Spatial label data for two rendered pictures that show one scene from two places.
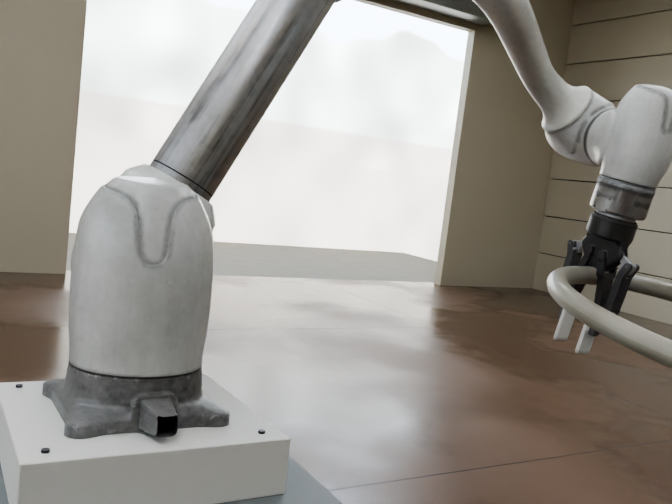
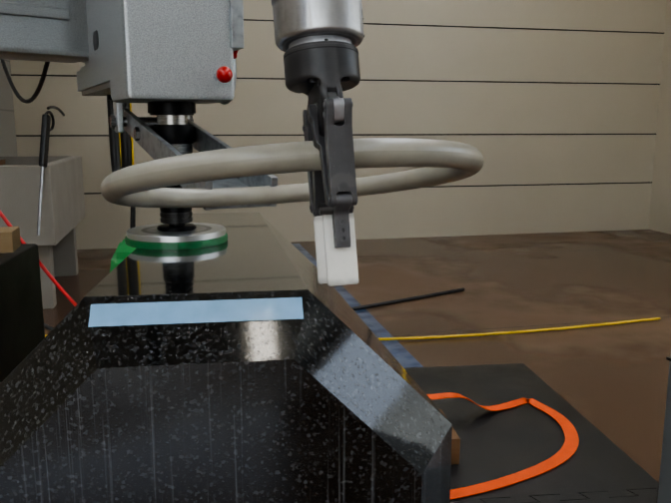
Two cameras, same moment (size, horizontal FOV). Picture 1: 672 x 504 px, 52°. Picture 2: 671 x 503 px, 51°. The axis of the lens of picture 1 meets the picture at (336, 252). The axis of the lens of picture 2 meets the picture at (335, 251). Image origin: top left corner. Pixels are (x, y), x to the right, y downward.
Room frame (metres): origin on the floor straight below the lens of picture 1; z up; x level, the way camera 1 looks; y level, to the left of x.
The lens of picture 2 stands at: (1.82, -0.21, 1.08)
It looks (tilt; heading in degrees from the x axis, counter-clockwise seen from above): 10 degrees down; 198
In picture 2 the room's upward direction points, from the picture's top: straight up
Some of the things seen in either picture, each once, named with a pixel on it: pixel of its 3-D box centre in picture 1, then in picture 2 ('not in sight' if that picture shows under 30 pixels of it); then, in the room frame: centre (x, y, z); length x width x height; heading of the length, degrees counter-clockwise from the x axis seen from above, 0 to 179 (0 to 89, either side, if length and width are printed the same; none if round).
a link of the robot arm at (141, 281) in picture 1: (143, 268); not in sight; (0.82, 0.23, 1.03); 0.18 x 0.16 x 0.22; 22
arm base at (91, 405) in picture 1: (139, 389); not in sight; (0.79, 0.21, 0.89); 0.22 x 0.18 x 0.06; 31
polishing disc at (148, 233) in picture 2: not in sight; (177, 232); (0.50, -1.02, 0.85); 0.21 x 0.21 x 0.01
